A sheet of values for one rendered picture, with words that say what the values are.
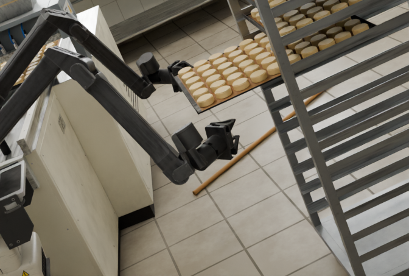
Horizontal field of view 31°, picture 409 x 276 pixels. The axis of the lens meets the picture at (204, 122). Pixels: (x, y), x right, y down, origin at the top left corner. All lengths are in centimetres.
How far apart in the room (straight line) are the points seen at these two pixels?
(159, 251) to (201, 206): 35
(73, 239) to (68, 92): 78
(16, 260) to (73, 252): 63
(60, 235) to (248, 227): 87
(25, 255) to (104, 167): 121
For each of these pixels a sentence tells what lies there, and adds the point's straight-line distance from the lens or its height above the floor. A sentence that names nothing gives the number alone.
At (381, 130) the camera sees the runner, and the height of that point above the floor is 42.
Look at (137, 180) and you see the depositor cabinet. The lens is 360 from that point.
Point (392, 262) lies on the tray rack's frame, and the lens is 262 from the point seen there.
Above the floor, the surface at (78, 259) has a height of 34.
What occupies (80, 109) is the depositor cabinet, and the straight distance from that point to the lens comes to 346.
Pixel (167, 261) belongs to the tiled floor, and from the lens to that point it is 336.
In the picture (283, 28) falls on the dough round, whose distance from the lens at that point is 220.
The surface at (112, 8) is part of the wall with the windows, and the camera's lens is 673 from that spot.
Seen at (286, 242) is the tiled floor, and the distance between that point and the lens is 314.
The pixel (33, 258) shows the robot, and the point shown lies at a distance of 242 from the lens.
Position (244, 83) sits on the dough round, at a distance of 216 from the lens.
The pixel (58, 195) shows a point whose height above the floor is 63.
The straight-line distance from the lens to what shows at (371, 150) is 235.
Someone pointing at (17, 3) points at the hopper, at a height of 123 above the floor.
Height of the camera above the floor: 176
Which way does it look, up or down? 23 degrees down
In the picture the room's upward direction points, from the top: 23 degrees counter-clockwise
